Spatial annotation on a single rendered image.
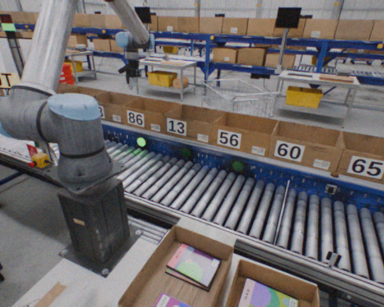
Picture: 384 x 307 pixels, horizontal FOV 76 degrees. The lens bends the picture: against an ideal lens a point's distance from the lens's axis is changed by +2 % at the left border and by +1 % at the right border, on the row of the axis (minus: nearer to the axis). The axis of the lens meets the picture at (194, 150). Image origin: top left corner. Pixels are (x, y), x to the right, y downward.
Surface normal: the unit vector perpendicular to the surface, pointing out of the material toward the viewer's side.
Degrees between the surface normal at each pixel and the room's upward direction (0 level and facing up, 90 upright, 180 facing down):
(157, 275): 0
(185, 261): 0
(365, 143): 89
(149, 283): 0
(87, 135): 89
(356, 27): 89
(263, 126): 90
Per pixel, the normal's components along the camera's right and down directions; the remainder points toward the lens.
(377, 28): -0.45, 0.41
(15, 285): 0.02, -0.88
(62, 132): -0.14, 0.44
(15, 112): -0.09, -0.11
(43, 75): 0.67, -0.07
